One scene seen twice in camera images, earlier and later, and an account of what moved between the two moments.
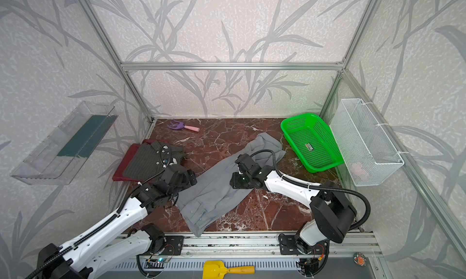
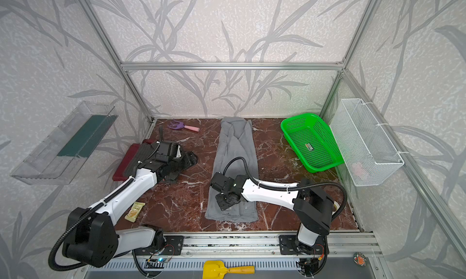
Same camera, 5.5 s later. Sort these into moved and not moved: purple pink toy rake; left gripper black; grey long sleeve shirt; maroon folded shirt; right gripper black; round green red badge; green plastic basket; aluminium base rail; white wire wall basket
Moved: right gripper black; left gripper black; grey long sleeve shirt
Not moved: green plastic basket; aluminium base rail; white wire wall basket; maroon folded shirt; round green red badge; purple pink toy rake
